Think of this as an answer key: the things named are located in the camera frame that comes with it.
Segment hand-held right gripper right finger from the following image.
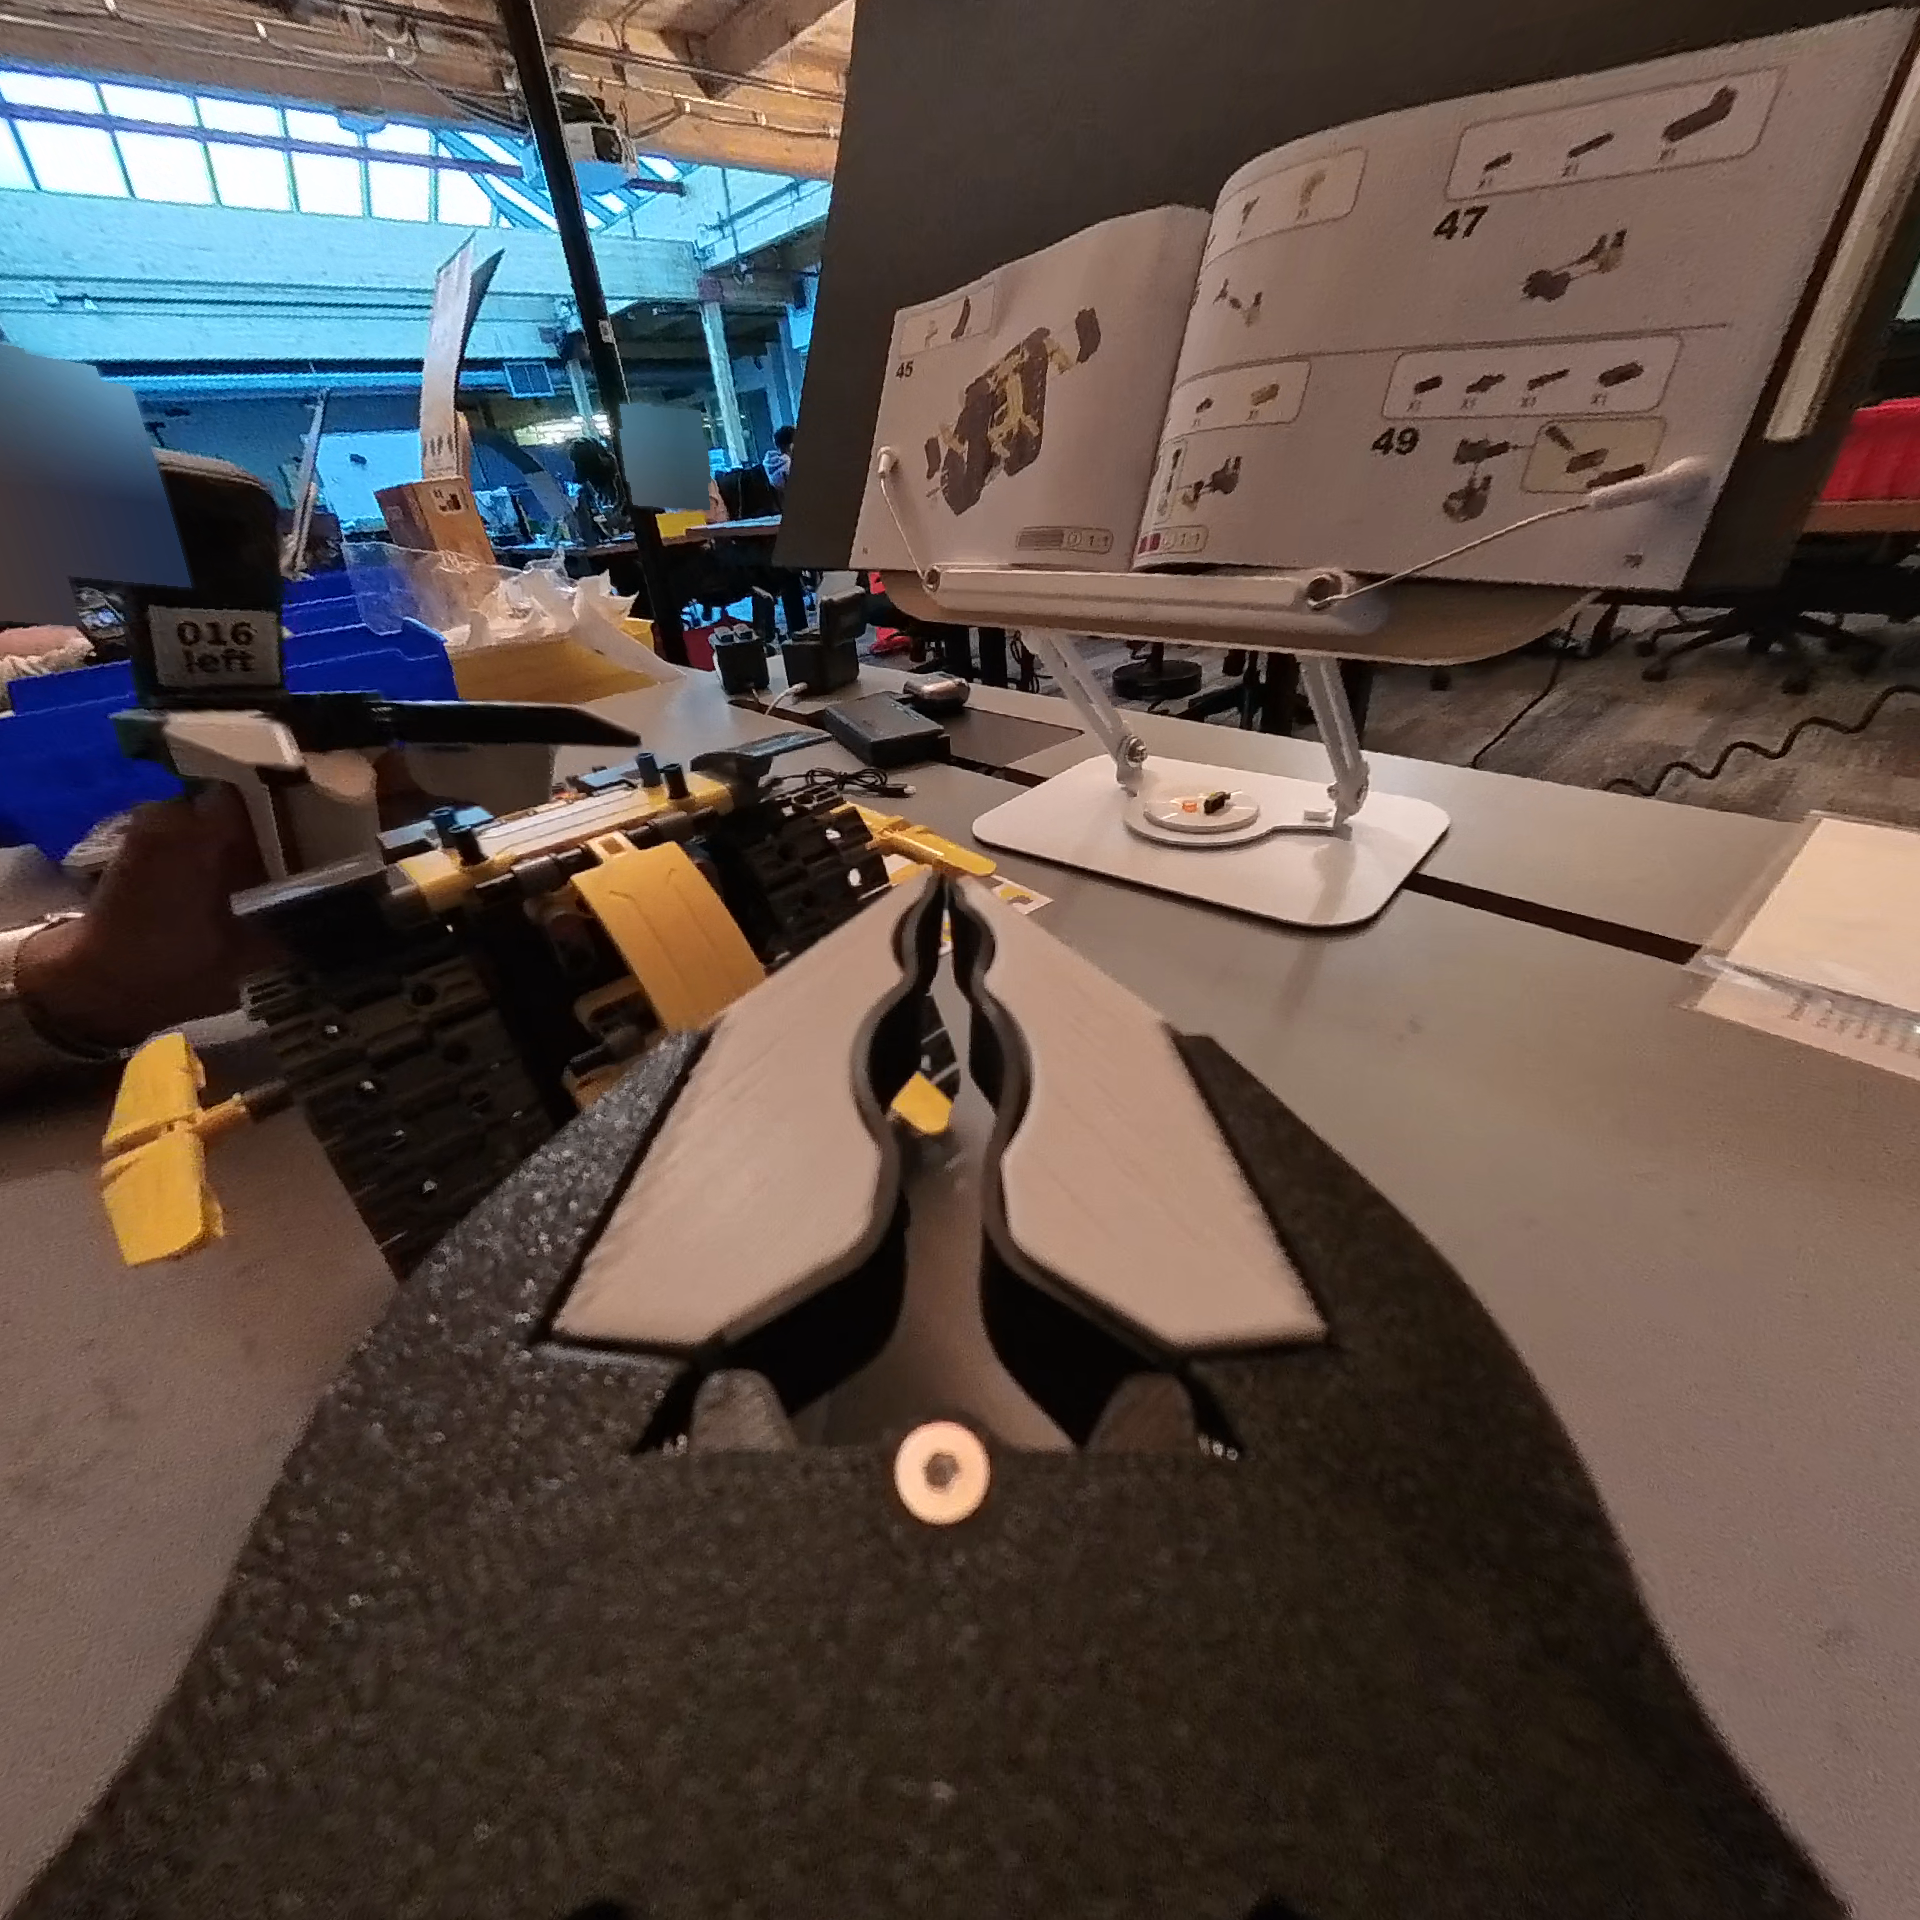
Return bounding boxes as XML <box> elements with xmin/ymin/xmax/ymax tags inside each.
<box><xmin>945</xmin><ymin>883</ymin><xmax>1332</xmax><ymax>1375</ymax></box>

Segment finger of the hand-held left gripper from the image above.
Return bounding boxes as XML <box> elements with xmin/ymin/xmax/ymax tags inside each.
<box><xmin>379</xmin><ymin>698</ymin><xmax>644</xmax><ymax>753</ymax></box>

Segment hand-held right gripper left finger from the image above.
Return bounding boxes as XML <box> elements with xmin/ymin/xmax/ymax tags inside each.
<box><xmin>546</xmin><ymin>874</ymin><xmax>950</xmax><ymax>1368</ymax></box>

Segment yellow black toy vehicle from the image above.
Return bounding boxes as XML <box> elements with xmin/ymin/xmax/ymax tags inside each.
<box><xmin>97</xmin><ymin>747</ymin><xmax>1002</xmax><ymax>1280</ymax></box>

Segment person's left hand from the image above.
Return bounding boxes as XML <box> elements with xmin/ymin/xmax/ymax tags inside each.
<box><xmin>57</xmin><ymin>777</ymin><xmax>289</xmax><ymax>1057</ymax></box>

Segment yellow plastic bin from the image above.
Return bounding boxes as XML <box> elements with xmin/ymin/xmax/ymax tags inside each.
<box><xmin>447</xmin><ymin>627</ymin><xmax>665</xmax><ymax>712</ymax></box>

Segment clear plastic bags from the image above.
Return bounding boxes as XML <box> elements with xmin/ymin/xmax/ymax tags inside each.
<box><xmin>342</xmin><ymin>537</ymin><xmax>650</xmax><ymax>665</ymax></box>

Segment blue plastic bin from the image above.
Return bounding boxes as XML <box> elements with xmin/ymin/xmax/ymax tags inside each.
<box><xmin>0</xmin><ymin>649</ymin><xmax>461</xmax><ymax>861</ymax></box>
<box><xmin>281</xmin><ymin>575</ymin><xmax>441</xmax><ymax>665</ymax></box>

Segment brown cardboard box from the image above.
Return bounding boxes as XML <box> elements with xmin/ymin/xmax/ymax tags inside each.
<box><xmin>373</xmin><ymin>474</ymin><xmax>485</xmax><ymax>567</ymax></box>

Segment white upright cardboard sheet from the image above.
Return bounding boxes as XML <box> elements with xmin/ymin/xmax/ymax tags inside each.
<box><xmin>413</xmin><ymin>238</ymin><xmax>508</xmax><ymax>485</ymax></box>

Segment yellow sticker sheet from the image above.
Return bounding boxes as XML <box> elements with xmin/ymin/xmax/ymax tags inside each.
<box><xmin>883</xmin><ymin>853</ymin><xmax>1047</xmax><ymax>922</ymax></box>

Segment large black charger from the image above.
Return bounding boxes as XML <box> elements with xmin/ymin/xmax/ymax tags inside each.
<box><xmin>777</xmin><ymin>590</ymin><xmax>875</xmax><ymax>696</ymax></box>

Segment white book stand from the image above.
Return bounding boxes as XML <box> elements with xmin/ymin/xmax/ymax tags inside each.
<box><xmin>874</xmin><ymin>449</ymin><xmax>1714</xmax><ymax>938</ymax></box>

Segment black support pole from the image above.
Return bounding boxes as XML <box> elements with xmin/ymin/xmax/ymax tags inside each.
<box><xmin>491</xmin><ymin>0</ymin><xmax>695</xmax><ymax>665</ymax></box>

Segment silver wristwatch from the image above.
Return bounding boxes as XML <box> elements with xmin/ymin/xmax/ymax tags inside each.
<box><xmin>0</xmin><ymin>907</ymin><xmax>86</xmax><ymax>1010</ymax></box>

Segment paper in clear sleeve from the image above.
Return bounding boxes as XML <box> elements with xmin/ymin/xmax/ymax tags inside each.
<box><xmin>1684</xmin><ymin>807</ymin><xmax>1920</xmax><ymax>1087</ymax></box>

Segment black backing board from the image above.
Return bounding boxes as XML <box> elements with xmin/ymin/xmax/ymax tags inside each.
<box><xmin>769</xmin><ymin>0</ymin><xmax>1920</xmax><ymax>598</ymax></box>

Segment black office chair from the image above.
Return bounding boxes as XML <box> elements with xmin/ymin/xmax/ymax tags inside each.
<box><xmin>1633</xmin><ymin>590</ymin><xmax>1894</xmax><ymax>696</ymax></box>

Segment toy instruction booklet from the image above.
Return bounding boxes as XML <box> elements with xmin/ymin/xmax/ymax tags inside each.
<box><xmin>843</xmin><ymin>13</ymin><xmax>1920</xmax><ymax>585</ymax></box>

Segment red plastic bin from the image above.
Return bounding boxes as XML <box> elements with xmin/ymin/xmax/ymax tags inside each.
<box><xmin>1819</xmin><ymin>393</ymin><xmax>1920</xmax><ymax>514</ymax></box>

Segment dark table cable hatch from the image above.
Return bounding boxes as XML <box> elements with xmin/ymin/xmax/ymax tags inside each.
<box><xmin>935</xmin><ymin>702</ymin><xmax>1085</xmax><ymax>785</ymax></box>

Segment black coiled floor cable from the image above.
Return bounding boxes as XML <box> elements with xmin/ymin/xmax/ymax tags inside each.
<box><xmin>1438</xmin><ymin>643</ymin><xmax>1920</xmax><ymax>817</ymax></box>

